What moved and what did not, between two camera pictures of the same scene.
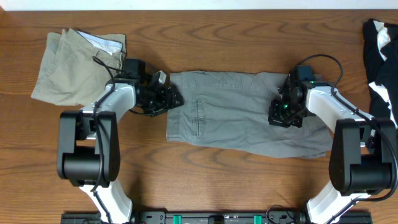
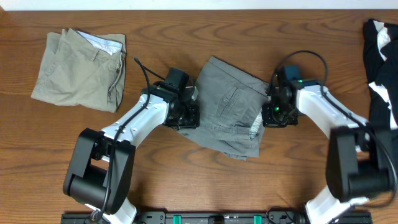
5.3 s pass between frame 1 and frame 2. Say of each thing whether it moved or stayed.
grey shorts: moved
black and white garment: stayed
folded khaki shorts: stayed
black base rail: stayed
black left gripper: moved
